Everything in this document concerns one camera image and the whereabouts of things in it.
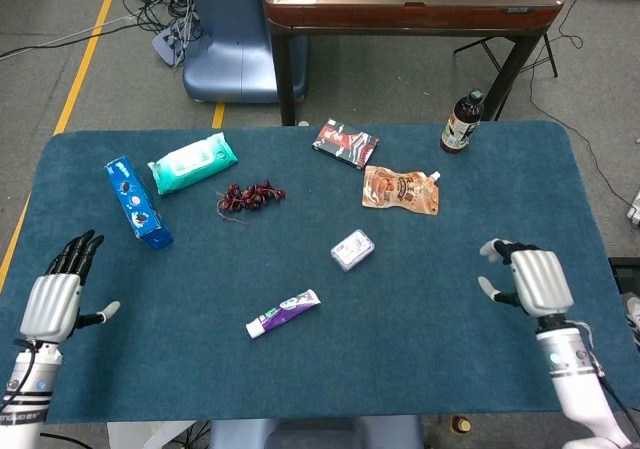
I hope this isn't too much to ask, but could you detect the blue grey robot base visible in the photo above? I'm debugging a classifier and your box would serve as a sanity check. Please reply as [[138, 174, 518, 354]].
[[182, 0, 309, 104]]

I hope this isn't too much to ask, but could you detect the black flat device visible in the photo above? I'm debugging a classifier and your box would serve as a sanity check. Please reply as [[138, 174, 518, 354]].
[[608, 256, 640, 295]]

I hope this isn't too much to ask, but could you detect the red black printed box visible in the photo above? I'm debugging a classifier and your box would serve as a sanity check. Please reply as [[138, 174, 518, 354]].
[[311, 118, 380, 171]]

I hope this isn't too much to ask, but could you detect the brown wooden table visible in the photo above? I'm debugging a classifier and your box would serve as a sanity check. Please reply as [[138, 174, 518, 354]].
[[263, 0, 566, 127]]

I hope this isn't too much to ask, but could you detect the teal felt table mat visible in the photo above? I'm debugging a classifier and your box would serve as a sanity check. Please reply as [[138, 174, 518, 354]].
[[0, 120, 624, 425]]

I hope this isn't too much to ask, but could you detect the orange spout pouch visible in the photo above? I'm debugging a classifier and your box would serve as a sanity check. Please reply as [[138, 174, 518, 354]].
[[361, 164, 442, 216]]

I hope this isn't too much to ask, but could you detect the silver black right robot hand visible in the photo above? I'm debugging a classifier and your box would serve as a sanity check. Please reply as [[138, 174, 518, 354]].
[[478, 237, 575, 319]]

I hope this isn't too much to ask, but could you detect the small clear plastic box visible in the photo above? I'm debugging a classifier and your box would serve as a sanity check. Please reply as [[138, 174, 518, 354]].
[[329, 228, 376, 273]]

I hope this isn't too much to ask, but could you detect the green wet wipes pack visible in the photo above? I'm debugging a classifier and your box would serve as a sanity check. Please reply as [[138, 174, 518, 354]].
[[146, 132, 239, 196]]

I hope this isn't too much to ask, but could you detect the dark red grape bunch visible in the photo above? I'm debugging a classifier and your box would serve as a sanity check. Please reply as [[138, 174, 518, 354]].
[[215, 179, 287, 225]]

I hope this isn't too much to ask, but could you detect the blue cookie box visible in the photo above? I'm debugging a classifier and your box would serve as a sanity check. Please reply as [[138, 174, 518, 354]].
[[103, 156, 175, 251]]

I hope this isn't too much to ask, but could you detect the grey power strip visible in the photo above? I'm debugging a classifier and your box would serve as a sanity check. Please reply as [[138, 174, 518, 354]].
[[151, 18, 189, 68]]

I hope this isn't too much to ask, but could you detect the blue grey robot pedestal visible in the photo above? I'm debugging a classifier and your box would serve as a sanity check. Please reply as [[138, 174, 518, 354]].
[[208, 415, 425, 449]]

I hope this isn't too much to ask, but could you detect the purple toothpaste tube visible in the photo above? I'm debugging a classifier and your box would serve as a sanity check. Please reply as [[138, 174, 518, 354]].
[[257, 288, 322, 335]]

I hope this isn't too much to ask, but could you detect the thin black floor cable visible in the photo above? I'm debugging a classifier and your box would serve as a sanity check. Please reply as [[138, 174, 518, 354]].
[[528, 0, 636, 210]]

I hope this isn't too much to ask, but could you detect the grey white shoe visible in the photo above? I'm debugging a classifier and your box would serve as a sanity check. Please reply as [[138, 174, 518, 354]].
[[622, 292, 640, 345]]

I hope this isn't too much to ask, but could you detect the dark drink bottle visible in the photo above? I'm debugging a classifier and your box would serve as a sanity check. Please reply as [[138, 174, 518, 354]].
[[439, 88, 485, 156]]

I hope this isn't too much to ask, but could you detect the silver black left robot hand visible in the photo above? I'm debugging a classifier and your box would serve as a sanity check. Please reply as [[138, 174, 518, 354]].
[[18, 229, 122, 344]]

